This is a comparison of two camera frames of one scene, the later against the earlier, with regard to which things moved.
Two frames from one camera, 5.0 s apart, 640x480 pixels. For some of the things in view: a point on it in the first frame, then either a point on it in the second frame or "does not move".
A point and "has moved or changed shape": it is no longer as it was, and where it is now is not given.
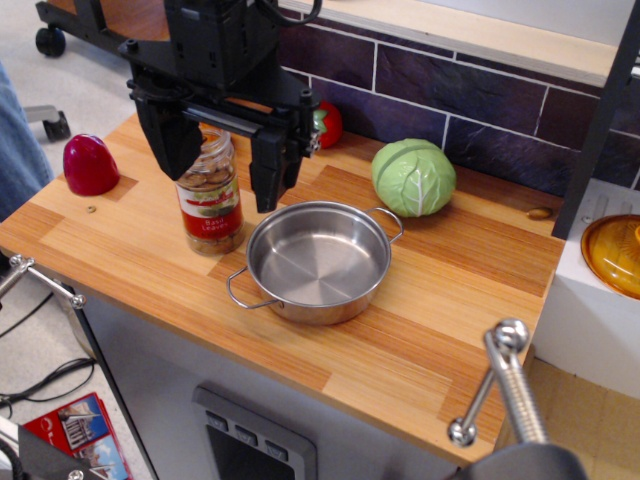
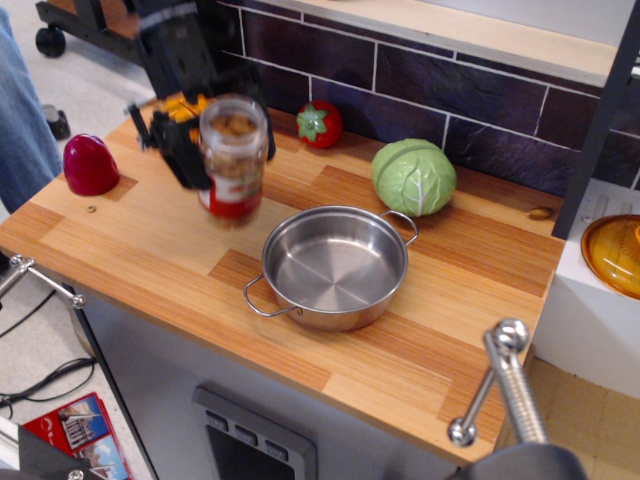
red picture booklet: x=85 y=428 does not move
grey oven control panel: x=244 y=443 does not move
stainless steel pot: x=320 y=261 has moved or changed shape
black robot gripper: x=220 y=63 -> x=179 y=50
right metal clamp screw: x=504 y=341 does not move
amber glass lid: x=611 y=249 does not move
